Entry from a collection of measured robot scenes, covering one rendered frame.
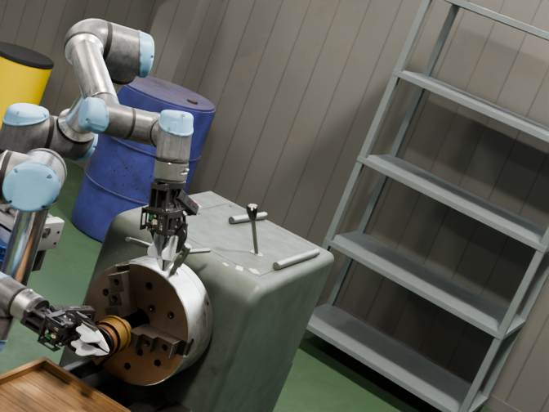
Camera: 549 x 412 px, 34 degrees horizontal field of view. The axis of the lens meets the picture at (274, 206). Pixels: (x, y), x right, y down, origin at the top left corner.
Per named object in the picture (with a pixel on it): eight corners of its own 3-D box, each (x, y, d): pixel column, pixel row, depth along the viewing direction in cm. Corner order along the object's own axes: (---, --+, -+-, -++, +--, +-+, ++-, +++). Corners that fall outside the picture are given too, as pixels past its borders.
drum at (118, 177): (188, 248, 602) (238, 110, 576) (122, 259, 542) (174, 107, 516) (118, 205, 631) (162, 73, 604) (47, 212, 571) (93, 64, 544)
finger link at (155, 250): (140, 271, 200) (145, 231, 198) (154, 266, 205) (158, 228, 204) (152, 274, 199) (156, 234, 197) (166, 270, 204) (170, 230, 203)
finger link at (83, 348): (91, 369, 202) (61, 350, 205) (107, 362, 207) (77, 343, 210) (95, 357, 201) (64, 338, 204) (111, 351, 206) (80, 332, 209)
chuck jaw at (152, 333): (153, 318, 223) (193, 337, 219) (149, 335, 224) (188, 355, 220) (129, 328, 213) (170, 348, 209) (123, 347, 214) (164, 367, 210)
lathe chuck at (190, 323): (84, 325, 239) (136, 232, 229) (170, 400, 231) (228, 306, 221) (64, 333, 231) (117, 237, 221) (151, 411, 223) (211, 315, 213)
